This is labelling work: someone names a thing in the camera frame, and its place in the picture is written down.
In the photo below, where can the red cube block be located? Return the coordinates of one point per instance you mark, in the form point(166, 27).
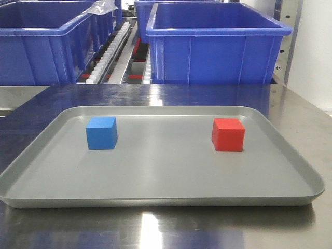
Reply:
point(228, 134)

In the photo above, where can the blue cube block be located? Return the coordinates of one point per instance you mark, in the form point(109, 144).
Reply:
point(101, 133)

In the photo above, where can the grey plastic tray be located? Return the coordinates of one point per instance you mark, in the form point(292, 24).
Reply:
point(164, 156)

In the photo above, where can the blue bin front right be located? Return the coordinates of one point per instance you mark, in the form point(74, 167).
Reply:
point(212, 43)

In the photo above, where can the blue bin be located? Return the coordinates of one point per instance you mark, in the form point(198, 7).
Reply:
point(212, 43)
point(106, 24)
point(143, 10)
point(46, 42)

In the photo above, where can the blue bin rear left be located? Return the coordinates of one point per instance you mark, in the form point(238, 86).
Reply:
point(106, 24)

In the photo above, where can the blue bin rear right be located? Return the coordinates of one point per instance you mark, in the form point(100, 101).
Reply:
point(143, 10)

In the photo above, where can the clear plastic bag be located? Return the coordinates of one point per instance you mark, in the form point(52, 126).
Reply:
point(102, 7)

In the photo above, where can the blue bin front left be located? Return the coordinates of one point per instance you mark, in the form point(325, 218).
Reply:
point(46, 42)

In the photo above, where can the white roller conveyor rail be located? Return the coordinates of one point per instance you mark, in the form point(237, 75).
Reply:
point(100, 71)

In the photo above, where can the metal shelf upright post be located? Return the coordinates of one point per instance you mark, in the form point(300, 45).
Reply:
point(288, 12)

